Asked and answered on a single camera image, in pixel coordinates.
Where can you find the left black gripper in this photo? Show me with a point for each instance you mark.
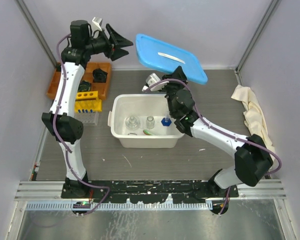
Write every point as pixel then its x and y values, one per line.
pixel 117 53

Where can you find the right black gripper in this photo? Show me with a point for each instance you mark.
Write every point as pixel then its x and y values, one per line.
pixel 178 73

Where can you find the blue plastic tray lid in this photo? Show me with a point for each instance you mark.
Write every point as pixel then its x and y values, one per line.
pixel 164 57

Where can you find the blue hexagonal cap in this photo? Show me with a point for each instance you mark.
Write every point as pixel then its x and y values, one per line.
pixel 166 120

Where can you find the small clear glass bottle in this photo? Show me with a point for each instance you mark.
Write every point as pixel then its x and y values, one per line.
pixel 150 122

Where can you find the white plastic bin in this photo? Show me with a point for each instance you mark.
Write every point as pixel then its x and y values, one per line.
pixel 142 106

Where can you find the green rainbow spoon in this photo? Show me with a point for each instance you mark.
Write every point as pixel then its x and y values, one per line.
pixel 148 132

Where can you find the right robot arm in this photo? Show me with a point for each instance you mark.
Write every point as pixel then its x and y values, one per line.
pixel 252 160

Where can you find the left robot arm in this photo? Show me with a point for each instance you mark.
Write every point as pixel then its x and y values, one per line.
pixel 60 121

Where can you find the rolled tie brown blue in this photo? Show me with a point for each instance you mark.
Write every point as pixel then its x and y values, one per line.
pixel 99 76

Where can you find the wooden compartment tray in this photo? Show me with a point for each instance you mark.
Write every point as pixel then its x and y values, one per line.
pixel 101 87

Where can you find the rolled tie yellow floral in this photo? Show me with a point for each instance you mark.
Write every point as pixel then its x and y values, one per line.
pixel 84 86

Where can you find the yellow test tube rack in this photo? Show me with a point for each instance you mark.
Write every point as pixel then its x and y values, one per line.
pixel 88 101

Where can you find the clear plastic tube rack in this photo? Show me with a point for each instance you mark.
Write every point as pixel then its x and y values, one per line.
pixel 87 118

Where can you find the cream cloth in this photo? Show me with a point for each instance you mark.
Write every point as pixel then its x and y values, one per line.
pixel 253 114

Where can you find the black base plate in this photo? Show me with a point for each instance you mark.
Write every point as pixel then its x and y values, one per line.
pixel 158 191

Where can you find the aluminium rail frame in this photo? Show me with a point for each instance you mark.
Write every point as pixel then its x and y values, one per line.
pixel 48 195

